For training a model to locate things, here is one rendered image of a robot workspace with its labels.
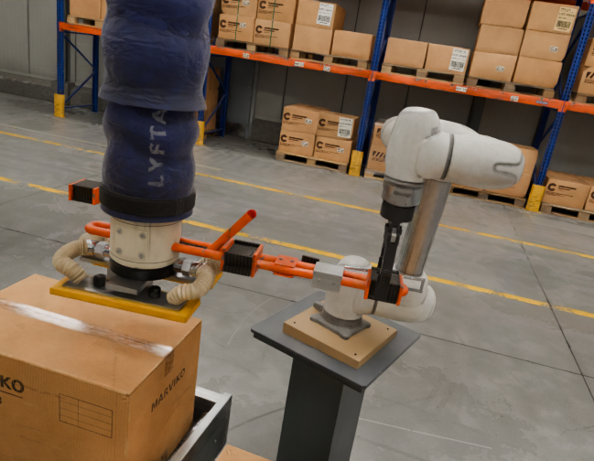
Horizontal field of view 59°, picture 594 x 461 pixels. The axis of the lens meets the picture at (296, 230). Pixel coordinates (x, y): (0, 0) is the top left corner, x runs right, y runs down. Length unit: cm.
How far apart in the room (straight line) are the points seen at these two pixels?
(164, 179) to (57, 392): 60
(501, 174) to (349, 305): 95
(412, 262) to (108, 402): 108
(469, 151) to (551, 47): 722
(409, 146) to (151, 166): 56
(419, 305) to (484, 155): 90
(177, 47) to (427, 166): 58
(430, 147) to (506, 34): 718
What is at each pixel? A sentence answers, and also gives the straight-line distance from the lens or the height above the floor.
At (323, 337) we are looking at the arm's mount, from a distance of 195.
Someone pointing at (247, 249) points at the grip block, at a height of 128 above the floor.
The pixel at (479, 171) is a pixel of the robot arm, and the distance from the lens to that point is 116.
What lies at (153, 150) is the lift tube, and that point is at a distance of 119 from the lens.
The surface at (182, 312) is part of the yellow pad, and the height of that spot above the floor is 115.
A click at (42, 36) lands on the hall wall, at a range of 1233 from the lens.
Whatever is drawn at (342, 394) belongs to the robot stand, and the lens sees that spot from 206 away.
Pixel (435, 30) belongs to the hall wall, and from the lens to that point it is 954.
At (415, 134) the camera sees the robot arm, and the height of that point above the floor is 163.
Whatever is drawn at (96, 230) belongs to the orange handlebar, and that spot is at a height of 127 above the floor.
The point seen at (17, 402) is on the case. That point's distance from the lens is 157.
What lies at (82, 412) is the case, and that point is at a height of 85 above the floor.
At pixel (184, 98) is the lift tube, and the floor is 163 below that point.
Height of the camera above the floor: 176
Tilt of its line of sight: 19 degrees down
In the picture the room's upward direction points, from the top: 9 degrees clockwise
